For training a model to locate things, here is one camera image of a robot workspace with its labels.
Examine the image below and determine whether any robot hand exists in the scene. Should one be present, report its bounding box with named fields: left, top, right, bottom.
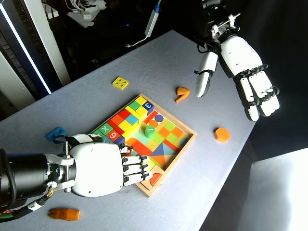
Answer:
left=69, top=133, right=156, bottom=198
left=194, top=34, right=281, bottom=122

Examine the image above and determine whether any green wooden cylinder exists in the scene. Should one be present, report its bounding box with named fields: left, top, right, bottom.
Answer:
left=143, top=125, right=156, bottom=139

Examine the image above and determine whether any blue two-hole block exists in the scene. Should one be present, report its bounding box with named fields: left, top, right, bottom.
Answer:
left=46, top=127, right=67, bottom=142

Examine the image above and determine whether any orange hexagon block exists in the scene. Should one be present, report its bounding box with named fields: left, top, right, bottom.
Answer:
left=213, top=127, right=231, bottom=143

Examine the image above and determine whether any yellow four-hole block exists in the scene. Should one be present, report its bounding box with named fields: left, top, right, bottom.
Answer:
left=111, top=76, right=129, bottom=91

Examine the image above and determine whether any blue wooden bar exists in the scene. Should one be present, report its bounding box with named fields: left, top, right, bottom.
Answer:
left=113, top=135, right=126, bottom=146

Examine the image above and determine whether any red cube with white digit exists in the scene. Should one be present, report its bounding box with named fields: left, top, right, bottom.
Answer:
left=105, top=129, right=121, bottom=142

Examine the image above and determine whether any green cube with letter X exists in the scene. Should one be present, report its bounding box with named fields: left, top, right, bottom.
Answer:
left=98, top=122, right=113, bottom=136

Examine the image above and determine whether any red wooden bar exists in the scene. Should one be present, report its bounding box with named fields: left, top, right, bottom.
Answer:
left=105, top=119, right=121, bottom=135

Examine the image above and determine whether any yellow wooden bar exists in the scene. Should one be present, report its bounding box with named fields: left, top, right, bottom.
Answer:
left=124, top=105, right=142, bottom=122
left=122, top=121, right=141, bottom=140

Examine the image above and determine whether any toy fried orange piece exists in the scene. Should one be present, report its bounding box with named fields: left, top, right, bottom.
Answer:
left=48, top=207, right=81, bottom=222

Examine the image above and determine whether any teal wooden cube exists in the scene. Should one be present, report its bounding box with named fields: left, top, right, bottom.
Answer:
left=125, top=114, right=140, bottom=126

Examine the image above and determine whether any toy fried chicken drumstick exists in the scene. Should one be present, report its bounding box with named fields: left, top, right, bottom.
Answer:
left=175, top=86, right=191, bottom=104

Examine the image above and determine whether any wooden puzzle tray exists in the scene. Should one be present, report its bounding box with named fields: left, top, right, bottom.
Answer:
left=90, top=93, right=198, bottom=198

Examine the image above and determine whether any green wooden cube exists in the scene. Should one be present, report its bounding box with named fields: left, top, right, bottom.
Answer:
left=128, top=100, right=141, bottom=112

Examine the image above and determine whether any blue cube with digit 3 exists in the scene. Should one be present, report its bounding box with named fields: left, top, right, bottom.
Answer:
left=141, top=101, right=155, bottom=115

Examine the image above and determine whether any grey table cloth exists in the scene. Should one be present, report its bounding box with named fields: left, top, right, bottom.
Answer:
left=0, top=29, right=274, bottom=231

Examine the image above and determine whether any white USB hub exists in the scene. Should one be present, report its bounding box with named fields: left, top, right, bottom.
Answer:
left=143, top=9, right=160, bottom=39

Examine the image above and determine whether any lit white light strip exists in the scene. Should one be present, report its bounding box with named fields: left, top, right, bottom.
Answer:
left=0, top=3, right=52, bottom=95

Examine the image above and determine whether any white backdrop sheet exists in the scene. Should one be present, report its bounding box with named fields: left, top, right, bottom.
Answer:
left=237, top=147, right=308, bottom=231

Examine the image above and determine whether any white plastic device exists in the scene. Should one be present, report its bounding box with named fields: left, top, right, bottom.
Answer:
left=66, top=0, right=107, bottom=29

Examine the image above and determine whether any blue plug with green cable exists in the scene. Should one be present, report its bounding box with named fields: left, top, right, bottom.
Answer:
left=154, top=0, right=167, bottom=12

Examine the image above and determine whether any white hub cable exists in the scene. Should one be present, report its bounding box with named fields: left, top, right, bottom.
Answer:
left=126, top=35, right=148, bottom=48

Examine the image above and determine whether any white frame post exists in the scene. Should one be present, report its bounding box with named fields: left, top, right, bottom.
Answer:
left=0, top=51, right=36, bottom=104
left=23, top=0, right=71, bottom=85

